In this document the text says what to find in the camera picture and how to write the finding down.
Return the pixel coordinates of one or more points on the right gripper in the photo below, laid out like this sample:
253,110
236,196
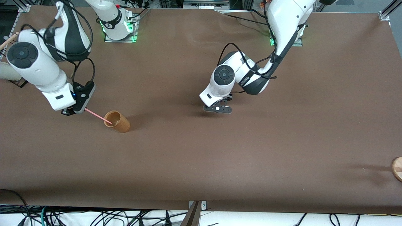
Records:
82,98

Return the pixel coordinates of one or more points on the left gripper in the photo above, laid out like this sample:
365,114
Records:
230,96

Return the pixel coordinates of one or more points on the pink straw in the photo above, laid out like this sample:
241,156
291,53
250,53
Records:
97,115

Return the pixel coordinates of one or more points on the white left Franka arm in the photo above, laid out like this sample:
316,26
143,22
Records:
282,18

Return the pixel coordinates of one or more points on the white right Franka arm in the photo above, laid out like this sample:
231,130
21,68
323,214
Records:
47,72

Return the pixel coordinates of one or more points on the brown wooden cup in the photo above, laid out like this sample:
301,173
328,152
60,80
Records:
119,124

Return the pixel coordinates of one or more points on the tan wooden stick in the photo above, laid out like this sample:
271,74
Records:
9,40

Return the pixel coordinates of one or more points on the grey equipment box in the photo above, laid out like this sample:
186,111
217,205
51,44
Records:
205,3

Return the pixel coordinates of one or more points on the round wooden disc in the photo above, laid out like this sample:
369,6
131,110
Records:
397,169

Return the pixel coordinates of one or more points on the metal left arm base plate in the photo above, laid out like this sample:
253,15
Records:
298,42

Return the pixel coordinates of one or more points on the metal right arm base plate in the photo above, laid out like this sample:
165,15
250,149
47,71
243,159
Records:
133,34

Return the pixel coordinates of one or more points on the small metal bracket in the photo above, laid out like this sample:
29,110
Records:
204,205

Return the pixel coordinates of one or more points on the dark camera stand pole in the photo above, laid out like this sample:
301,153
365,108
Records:
192,218

